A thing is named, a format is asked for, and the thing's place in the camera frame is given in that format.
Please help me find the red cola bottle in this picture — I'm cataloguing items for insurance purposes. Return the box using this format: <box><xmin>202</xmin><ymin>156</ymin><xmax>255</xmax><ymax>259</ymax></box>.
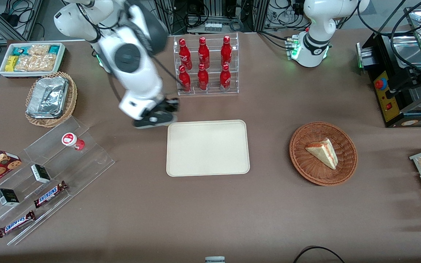
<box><xmin>178</xmin><ymin>38</ymin><xmax>193</xmax><ymax>70</ymax></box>
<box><xmin>179</xmin><ymin>65</ymin><xmax>192</xmax><ymax>93</ymax></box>
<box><xmin>198</xmin><ymin>36</ymin><xmax>211</xmax><ymax>69</ymax></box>
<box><xmin>197</xmin><ymin>64</ymin><xmax>210</xmax><ymax>91</ymax></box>
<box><xmin>220</xmin><ymin>35</ymin><xmax>233</xmax><ymax>68</ymax></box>
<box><xmin>219</xmin><ymin>64</ymin><xmax>232</xmax><ymax>92</ymax></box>

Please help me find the wicker basket with foil containers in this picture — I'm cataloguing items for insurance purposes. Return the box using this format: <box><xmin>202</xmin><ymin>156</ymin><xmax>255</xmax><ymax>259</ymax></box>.
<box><xmin>25</xmin><ymin>71</ymin><xmax>78</xmax><ymax>128</ymax></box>

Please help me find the Snickers chocolate bar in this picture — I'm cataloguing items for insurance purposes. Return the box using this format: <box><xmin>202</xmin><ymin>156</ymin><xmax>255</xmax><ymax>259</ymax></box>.
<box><xmin>33</xmin><ymin>181</ymin><xmax>68</xmax><ymax>209</ymax></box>
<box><xmin>0</xmin><ymin>210</ymin><xmax>36</xmax><ymax>239</ymax></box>

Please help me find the white snack box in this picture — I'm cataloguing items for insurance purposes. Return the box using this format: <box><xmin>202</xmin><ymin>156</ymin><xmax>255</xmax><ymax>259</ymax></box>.
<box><xmin>0</xmin><ymin>42</ymin><xmax>66</xmax><ymax>79</ymax></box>

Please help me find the black sealing machine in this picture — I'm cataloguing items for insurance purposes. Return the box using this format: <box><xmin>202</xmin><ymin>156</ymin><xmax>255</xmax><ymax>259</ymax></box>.
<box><xmin>356</xmin><ymin>0</ymin><xmax>421</xmax><ymax>128</ymax></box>

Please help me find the rice cracker pack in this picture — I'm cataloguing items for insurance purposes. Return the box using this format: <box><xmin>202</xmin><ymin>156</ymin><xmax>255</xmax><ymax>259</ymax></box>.
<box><xmin>14</xmin><ymin>54</ymin><xmax>56</xmax><ymax>72</ymax></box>
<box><xmin>28</xmin><ymin>44</ymin><xmax>50</xmax><ymax>56</ymax></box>

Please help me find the red lid gum jar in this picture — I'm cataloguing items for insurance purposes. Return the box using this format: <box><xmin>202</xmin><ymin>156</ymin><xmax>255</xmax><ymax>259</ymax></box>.
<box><xmin>61</xmin><ymin>132</ymin><xmax>86</xmax><ymax>151</ymax></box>

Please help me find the black cable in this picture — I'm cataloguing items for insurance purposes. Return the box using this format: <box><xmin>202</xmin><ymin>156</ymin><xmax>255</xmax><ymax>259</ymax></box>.
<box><xmin>292</xmin><ymin>246</ymin><xmax>345</xmax><ymax>263</ymax></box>

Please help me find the clear acrylic bottle rack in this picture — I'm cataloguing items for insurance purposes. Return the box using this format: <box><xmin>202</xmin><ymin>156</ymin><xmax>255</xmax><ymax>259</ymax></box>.
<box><xmin>173</xmin><ymin>33</ymin><xmax>240</xmax><ymax>96</ymax></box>

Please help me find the stack of foil containers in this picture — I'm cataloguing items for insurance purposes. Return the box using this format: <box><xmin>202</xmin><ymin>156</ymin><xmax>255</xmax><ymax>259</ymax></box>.
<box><xmin>26</xmin><ymin>76</ymin><xmax>69</xmax><ymax>119</ymax></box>

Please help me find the yellow snack pack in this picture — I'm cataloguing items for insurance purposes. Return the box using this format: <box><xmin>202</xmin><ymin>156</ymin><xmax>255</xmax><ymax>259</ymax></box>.
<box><xmin>5</xmin><ymin>55</ymin><xmax>19</xmax><ymax>72</ymax></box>

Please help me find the triangular sandwich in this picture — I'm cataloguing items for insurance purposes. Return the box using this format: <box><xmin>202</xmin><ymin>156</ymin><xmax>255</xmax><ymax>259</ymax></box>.
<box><xmin>304</xmin><ymin>138</ymin><xmax>339</xmax><ymax>171</ymax></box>

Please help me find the beige plastic tray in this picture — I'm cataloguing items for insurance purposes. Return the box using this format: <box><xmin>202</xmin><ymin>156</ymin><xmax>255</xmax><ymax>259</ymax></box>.
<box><xmin>166</xmin><ymin>119</ymin><xmax>251</xmax><ymax>178</ymax></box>

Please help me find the wicker basket with sandwich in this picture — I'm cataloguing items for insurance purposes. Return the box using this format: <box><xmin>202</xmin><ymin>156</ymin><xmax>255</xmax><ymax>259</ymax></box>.
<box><xmin>289</xmin><ymin>121</ymin><xmax>358</xmax><ymax>186</ymax></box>

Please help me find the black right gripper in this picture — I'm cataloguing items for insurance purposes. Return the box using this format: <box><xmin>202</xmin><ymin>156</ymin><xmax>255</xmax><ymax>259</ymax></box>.
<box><xmin>142</xmin><ymin>98</ymin><xmax>180</xmax><ymax>119</ymax></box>

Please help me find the clear acrylic stepped stand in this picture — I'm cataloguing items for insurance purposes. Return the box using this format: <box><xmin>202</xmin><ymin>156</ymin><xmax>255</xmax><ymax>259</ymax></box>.
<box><xmin>0</xmin><ymin>116</ymin><xmax>115</xmax><ymax>246</ymax></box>

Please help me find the small black box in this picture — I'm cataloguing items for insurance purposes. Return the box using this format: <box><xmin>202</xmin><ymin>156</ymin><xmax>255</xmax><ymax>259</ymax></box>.
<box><xmin>30</xmin><ymin>164</ymin><xmax>52</xmax><ymax>184</ymax></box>
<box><xmin>0</xmin><ymin>188</ymin><xmax>20</xmax><ymax>207</ymax></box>

